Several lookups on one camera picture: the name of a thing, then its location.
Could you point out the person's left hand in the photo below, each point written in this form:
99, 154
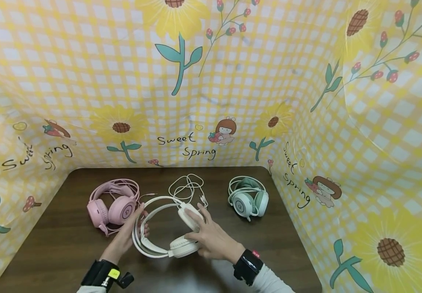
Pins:
123, 240

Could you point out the person's right hand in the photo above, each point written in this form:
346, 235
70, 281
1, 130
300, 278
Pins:
216, 240

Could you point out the person's left thumb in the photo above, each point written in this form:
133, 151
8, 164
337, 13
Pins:
146, 230

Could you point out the person's right thumb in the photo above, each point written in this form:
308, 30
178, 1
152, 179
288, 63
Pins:
192, 236

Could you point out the person's left fingers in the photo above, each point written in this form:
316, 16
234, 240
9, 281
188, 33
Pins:
138, 211

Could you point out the person's right middle finger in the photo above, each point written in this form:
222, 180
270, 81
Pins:
204, 213

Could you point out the person's right index finger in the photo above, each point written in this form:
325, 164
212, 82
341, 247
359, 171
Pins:
193, 219

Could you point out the white over-ear headphones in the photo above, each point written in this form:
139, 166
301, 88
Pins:
182, 247

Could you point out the person's left forearm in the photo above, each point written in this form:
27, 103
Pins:
90, 289

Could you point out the person's right forearm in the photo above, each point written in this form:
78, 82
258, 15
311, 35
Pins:
269, 281

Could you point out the pink over-ear headphones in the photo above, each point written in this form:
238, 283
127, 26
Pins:
122, 211

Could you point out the mint green over-ear headphones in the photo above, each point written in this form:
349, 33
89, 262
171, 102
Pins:
242, 203

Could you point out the black wrist band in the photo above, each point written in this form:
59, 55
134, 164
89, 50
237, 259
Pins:
103, 274
248, 265

